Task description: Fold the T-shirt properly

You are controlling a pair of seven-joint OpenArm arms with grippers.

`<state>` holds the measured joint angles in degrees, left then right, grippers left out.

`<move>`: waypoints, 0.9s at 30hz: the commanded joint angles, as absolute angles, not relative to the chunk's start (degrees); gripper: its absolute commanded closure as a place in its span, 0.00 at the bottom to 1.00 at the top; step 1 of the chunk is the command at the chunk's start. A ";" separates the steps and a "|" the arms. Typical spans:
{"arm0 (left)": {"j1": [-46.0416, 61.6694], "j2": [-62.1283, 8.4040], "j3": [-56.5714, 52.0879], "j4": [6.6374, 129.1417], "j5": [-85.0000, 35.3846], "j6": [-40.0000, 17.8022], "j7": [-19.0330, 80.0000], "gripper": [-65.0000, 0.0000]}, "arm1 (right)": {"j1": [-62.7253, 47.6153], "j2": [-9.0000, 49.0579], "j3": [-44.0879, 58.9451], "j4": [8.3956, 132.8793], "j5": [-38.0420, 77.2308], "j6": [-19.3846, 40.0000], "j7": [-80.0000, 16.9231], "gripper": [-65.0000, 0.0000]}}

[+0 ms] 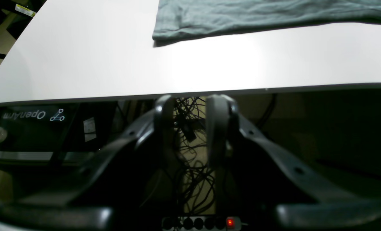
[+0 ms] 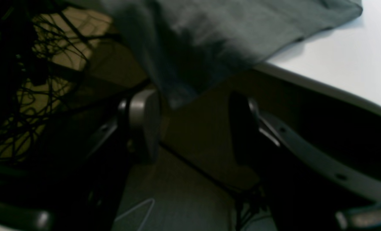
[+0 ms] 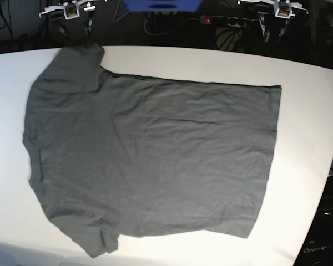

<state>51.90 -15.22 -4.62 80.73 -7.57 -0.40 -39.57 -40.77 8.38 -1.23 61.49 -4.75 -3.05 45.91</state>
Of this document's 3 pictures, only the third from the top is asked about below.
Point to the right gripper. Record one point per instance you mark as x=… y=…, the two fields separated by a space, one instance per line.
x=73 y=31

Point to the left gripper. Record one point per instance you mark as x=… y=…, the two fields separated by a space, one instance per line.
x=272 y=27

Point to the grey T-shirt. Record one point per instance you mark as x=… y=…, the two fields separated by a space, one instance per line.
x=118 y=154

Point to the black power strip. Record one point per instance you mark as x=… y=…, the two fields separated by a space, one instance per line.
x=224 y=21

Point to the blue plastic box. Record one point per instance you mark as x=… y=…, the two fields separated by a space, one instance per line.
x=162 y=5

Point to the black OpenArm labelled box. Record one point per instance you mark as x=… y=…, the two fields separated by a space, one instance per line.
x=317 y=248

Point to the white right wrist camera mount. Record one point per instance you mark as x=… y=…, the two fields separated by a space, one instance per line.
x=70 y=9

